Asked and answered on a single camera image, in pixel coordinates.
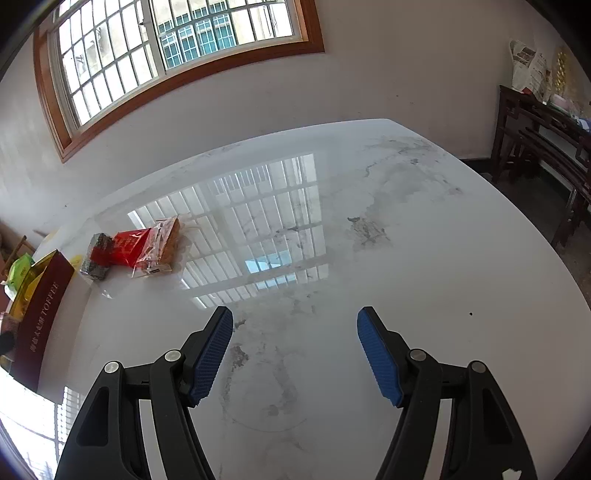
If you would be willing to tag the clear orange snack packet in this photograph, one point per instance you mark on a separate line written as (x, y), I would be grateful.
(164, 240)

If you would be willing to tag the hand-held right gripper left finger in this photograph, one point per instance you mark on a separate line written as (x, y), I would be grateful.
(212, 355)

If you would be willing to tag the wooden framed window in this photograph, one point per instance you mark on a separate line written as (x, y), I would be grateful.
(115, 69)

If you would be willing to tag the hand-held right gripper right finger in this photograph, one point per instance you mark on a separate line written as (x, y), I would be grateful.
(378, 355)

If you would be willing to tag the green snack package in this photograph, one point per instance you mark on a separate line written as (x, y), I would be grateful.
(18, 272)

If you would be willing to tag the gold chocolate bouquet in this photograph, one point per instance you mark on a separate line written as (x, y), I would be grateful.
(563, 74)

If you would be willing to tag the gold and maroon tin box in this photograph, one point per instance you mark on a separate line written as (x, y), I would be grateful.
(41, 314)

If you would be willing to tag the red flat packet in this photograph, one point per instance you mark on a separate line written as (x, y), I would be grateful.
(124, 244)

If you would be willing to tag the black sesame bar packet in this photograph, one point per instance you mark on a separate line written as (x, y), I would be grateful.
(94, 270)

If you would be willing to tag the folded newspaper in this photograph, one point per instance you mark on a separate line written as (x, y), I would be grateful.
(526, 69)

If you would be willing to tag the dark wooden side table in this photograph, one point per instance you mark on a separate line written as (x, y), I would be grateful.
(545, 147)

